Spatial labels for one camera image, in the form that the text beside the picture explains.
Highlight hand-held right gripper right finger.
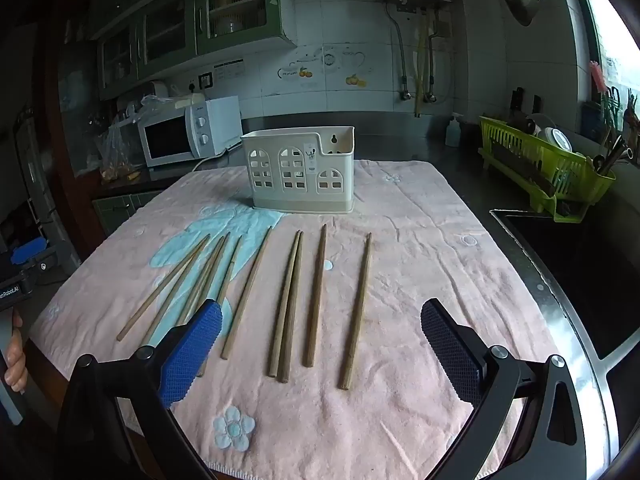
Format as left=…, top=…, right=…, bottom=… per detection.
left=420, top=298, right=587, bottom=480

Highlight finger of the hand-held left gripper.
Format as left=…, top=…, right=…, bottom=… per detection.
left=11, top=239, right=50, bottom=266

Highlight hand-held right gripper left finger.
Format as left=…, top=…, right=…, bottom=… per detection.
left=57, top=298, right=224, bottom=480

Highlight row of wooden chopsticks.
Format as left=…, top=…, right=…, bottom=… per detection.
left=116, top=224, right=374, bottom=391

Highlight cream plastic utensil holder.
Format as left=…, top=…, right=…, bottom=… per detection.
left=241, top=126, right=357, bottom=215

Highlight person's left hand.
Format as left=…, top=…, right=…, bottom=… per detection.
left=0, top=310, right=29, bottom=394

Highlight pink flower-print towel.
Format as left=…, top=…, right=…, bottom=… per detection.
left=27, top=159, right=540, bottom=480

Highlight green base cabinet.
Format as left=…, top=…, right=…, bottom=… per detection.
left=92, top=191, right=162, bottom=235

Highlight plastic bag of orange snacks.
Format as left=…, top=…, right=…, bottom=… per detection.
left=94, top=124, right=144, bottom=184

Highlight steel kitchen sink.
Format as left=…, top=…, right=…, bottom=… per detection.
left=491, top=209, right=640, bottom=361

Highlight crumpled clear plastic wrap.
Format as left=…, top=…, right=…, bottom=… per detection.
left=120, top=91, right=206, bottom=124

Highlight white microwave oven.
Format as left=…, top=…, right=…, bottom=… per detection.
left=137, top=96, right=243, bottom=168

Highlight green plastic dish rack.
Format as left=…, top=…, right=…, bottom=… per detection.
left=477, top=116, right=617, bottom=224

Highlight dish soap bottle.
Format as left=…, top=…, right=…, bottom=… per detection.
left=444, top=112, right=464, bottom=149

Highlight white bowl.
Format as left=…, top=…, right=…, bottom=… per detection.
left=537, top=126, right=574, bottom=152

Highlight potted window plants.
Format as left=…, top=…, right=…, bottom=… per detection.
left=584, top=60, right=640, bottom=163

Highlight pink brush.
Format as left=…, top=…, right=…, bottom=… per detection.
left=589, top=61, right=609, bottom=94

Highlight white microwave power cable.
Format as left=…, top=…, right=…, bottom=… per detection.
left=192, top=146, right=243, bottom=172

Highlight white wall label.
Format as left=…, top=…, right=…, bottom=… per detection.
left=214, top=60, right=246, bottom=81

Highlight yellow gas hose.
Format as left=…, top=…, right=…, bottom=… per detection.
left=414, top=10, right=432, bottom=118

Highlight metal flexible hose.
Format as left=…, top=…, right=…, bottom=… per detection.
left=386, top=2, right=412, bottom=102

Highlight green wall cabinets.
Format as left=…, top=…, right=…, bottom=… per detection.
left=90, top=0, right=299, bottom=101

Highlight fruit wall sticker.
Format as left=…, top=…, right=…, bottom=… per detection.
left=276, top=45, right=369, bottom=89

